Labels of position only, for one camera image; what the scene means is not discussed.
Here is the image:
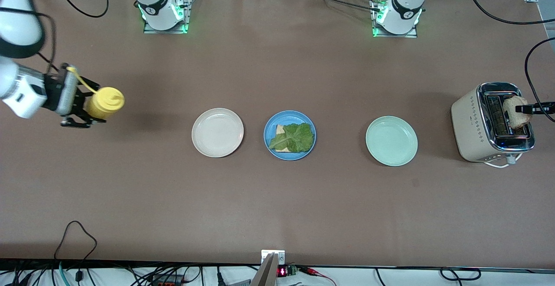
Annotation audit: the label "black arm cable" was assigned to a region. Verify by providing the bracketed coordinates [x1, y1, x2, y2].
[464, 0, 555, 123]
[26, 0, 109, 74]

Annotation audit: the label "white toaster power cord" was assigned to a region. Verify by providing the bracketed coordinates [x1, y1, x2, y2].
[483, 154, 523, 168]

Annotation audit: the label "white round plate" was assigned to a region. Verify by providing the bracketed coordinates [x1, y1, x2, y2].
[191, 107, 245, 158]

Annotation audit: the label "blue round plate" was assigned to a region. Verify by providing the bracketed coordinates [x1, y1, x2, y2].
[264, 110, 317, 161]

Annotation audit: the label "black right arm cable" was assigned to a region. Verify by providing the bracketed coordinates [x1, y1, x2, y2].
[26, 0, 109, 74]

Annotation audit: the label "yellow mustard squeeze bottle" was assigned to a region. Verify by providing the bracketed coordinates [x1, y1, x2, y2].
[65, 66, 125, 120]

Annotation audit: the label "long black base cable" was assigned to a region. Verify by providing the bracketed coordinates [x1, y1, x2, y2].
[282, 0, 383, 13]

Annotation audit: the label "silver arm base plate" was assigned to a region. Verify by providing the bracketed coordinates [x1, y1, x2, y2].
[371, 0, 419, 39]
[143, 0, 193, 34]

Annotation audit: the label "silver mounting bracket plate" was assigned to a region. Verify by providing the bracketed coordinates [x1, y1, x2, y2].
[261, 250, 286, 266]

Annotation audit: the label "green lettuce leaf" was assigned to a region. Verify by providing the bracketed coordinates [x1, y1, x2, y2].
[269, 123, 314, 153]

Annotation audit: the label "brown bread slice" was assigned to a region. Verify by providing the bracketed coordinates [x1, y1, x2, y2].
[503, 96, 532, 130]
[275, 124, 289, 153]

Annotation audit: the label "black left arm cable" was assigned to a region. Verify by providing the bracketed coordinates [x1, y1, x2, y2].
[464, 0, 555, 123]

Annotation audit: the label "beige chrome toaster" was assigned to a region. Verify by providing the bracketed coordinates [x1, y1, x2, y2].
[451, 82, 536, 163]

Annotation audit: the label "black coiled cable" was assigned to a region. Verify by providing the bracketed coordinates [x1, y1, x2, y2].
[440, 267, 482, 281]

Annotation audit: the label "thin black looped cable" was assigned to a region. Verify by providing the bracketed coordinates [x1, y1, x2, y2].
[54, 221, 98, 264]

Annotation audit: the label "red clip lead wires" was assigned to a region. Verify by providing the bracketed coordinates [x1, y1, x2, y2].
[298, 266, 338, 286]

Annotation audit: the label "grey metal bar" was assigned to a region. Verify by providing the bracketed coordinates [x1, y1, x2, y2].
[251, 253, 279, 286]

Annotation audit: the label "pale green round plate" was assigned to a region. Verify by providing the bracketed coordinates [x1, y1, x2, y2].
[365, 116, 419, 167]

